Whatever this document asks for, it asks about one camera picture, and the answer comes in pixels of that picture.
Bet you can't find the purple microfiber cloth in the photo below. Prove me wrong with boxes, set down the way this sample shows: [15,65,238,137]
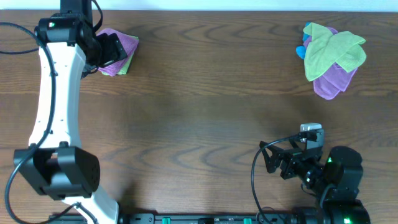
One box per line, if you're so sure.
[96,27,140,77]

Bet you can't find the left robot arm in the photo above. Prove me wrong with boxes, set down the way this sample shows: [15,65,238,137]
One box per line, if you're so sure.
[14,1,127,223]

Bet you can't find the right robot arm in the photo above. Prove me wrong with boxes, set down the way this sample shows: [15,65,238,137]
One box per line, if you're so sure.
[256,123,371,223]

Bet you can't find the folded green cloth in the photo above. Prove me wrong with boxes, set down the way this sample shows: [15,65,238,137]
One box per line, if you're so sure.
[101,34,140,77]

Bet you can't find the crumpled purple cloth in pile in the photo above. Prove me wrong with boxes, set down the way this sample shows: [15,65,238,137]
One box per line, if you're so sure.
[303,36,358,100]

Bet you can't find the blue cloth in pile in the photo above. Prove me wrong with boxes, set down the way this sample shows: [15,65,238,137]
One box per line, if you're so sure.
[296,33,310,59]

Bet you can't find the crumpled green cloth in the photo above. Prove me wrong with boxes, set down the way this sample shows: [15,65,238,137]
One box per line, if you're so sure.
[303,22,367,82]

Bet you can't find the right black cable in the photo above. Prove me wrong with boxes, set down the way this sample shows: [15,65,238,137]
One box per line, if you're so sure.
[251,132,318,224]

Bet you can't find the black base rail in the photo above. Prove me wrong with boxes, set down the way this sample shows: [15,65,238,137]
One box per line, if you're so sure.
[48,212,312,224]

